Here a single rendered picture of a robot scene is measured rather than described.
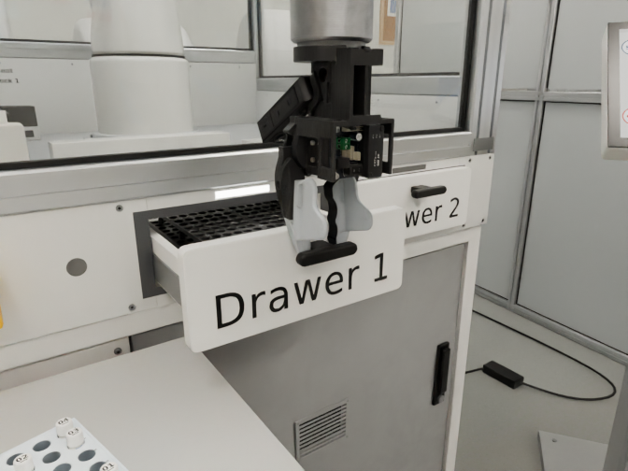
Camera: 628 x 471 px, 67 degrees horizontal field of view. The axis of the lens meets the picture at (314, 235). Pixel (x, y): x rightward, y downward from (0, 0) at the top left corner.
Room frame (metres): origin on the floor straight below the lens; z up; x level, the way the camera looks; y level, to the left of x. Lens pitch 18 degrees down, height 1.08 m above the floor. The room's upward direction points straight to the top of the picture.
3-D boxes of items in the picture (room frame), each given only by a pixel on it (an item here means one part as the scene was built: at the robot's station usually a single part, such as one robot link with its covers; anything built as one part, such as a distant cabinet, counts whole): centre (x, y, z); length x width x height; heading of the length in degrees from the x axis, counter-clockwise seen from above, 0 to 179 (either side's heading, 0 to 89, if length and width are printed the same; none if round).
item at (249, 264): (0.51, 0.01, 0.87); 0.29 x 0.02 x 0.11; 125
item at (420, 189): (0.78, -0.18, 0.91); 0.07 x 0.04 x 0.01; 125
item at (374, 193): (0.81, -0.17, 0.87); 0.29 x 0.02 x 0.11; 125
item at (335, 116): (0.47, -0.02, 1.05); 0.09 x 0.08 x 0.12; 35
